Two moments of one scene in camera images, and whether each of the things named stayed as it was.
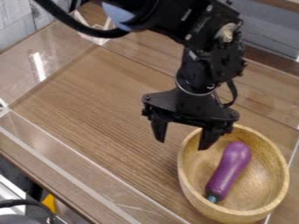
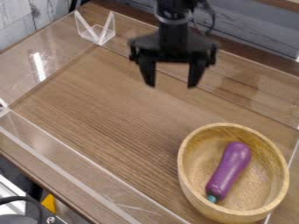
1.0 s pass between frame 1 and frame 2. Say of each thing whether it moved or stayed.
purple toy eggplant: stayed
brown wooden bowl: stayed
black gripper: moved
